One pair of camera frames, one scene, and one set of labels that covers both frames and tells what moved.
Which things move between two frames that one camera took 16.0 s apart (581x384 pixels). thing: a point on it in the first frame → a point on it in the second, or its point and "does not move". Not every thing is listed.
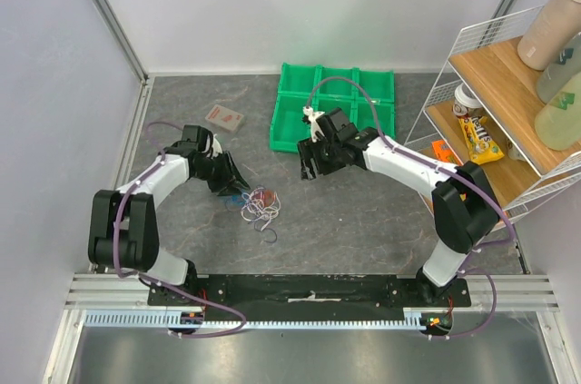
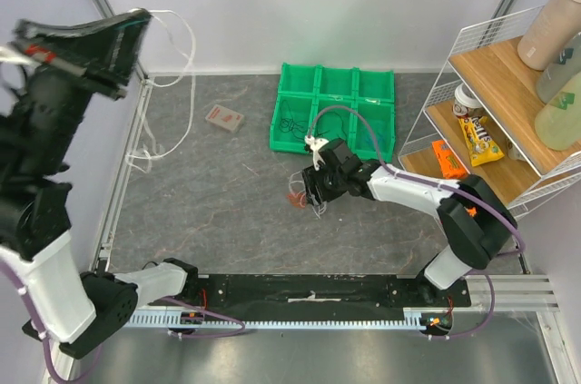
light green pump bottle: [558, 122] does not move
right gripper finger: [306, 153] → [311, 184]
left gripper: [231, 181] → [103, 52]
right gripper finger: [313, 171] → [324, 198]
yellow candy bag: [481, 147] does not move
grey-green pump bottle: [556, 78] does not move
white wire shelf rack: [481, 111] does not move
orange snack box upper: [442, 152] does not move
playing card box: [224, 117] does not move
